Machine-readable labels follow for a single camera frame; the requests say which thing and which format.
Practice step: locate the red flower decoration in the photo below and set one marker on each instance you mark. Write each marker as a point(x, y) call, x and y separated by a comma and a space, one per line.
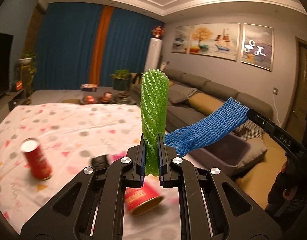
point(158, 32)

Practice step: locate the yellow sofa cushion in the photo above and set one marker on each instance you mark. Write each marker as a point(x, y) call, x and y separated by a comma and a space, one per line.
point(204, 103)

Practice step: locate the red paper cup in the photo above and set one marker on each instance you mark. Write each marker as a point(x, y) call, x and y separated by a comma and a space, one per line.
point(141, 200)

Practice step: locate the blue curtain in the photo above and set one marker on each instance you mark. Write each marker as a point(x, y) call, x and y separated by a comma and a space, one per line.
point(66, 39)

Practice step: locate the black white patterned cushion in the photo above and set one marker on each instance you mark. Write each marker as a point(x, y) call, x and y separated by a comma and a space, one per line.
point(249, 130)

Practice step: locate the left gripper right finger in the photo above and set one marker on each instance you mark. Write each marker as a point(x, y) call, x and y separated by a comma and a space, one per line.
point(212, 206)

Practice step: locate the orange curtain strip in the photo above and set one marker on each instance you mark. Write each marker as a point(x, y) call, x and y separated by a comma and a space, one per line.
point(99, 45)

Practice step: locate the left landscape painting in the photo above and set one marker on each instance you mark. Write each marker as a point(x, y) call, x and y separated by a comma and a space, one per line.
point(181, 39)

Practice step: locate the red cylindrical can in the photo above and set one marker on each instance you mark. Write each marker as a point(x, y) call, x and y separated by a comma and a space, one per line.
point(38, 164)

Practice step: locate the black television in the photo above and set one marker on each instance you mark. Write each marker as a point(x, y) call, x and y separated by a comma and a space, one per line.
point(5, 50)

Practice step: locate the plant on tall stand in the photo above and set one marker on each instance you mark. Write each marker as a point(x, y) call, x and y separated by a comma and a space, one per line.
point(27, 67)

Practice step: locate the green foam net sleeve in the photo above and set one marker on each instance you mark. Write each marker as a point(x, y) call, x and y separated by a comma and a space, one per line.
point(153, 114)

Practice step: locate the sailboat tree painting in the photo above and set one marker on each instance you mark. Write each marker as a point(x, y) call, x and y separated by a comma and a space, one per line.
point(220, 40)

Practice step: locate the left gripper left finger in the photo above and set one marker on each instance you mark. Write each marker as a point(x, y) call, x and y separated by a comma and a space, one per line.
point(91, 205)

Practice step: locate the right landscape painting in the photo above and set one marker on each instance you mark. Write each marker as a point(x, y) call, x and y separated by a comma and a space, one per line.
point(258, 46)

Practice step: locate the blue foam net sleeve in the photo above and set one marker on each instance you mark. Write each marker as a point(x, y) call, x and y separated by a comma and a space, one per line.
point(208, 130)

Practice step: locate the landscape painting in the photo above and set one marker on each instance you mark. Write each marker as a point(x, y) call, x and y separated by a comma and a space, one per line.
point(258, 46)
point(181, 39)

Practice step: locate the patterned white tablecloth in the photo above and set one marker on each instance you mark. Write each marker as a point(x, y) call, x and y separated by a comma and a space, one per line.
point(70, 136)

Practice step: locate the grey cushion near bin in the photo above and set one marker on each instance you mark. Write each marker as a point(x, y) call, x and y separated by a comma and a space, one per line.
point(255, 153)

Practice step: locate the white standing air conditioner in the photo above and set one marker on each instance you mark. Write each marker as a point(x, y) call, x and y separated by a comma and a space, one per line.
point(153, 54)

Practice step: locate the grey sectional sofa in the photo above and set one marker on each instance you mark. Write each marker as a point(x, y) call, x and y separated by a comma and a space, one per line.
point(257, 172)

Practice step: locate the dark grey trash bin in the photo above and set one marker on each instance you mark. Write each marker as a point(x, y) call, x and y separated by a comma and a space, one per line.
point(226, 154)

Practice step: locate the potted green plant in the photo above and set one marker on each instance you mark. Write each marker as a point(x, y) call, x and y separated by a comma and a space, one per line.
point(121, 80)

